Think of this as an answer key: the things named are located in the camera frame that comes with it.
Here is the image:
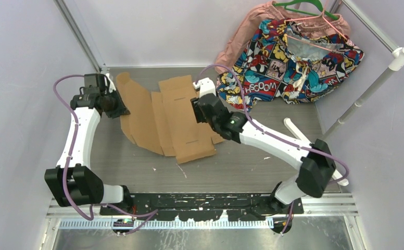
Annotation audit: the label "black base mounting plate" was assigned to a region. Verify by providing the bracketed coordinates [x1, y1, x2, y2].
[100, 193, 304, 222]

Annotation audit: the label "aluminium corner post left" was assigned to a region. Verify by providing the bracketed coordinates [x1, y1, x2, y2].
[54, 0, 106, 72]

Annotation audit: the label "colourful comic print shorts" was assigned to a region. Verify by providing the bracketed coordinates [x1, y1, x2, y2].
[217, 19, 364, 109]

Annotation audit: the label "aluminium corner post right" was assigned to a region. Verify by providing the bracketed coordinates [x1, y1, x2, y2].
[330, 0, 401, 53]

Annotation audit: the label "brown cardboard box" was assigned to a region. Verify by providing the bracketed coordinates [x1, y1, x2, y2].
[116, 72, 224, 164]

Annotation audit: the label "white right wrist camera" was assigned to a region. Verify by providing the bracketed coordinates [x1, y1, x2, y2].
[192, 78, 216, 97]

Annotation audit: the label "green plastic hanger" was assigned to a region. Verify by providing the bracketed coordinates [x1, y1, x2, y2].
[273, 0, 340, 21]

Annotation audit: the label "pink wire hanger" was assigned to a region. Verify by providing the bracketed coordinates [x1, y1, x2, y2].
[280, 8, 351, 57]

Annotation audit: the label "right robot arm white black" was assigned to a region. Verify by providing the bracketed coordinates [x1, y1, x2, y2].
[191, 94, 336, 214]

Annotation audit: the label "white grey clothes rack stand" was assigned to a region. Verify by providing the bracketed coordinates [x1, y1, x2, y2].
[283, 47, 404, 186]

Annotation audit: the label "aluminium corner post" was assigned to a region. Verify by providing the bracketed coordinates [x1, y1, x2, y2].
[330, 0, 401, 53]
[54, 0, 106, 72]

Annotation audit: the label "pink garment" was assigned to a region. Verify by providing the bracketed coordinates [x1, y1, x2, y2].
[215, 1, 351, 75]

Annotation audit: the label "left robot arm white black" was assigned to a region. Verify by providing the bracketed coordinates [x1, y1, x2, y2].
[44, 73, 133, 215]

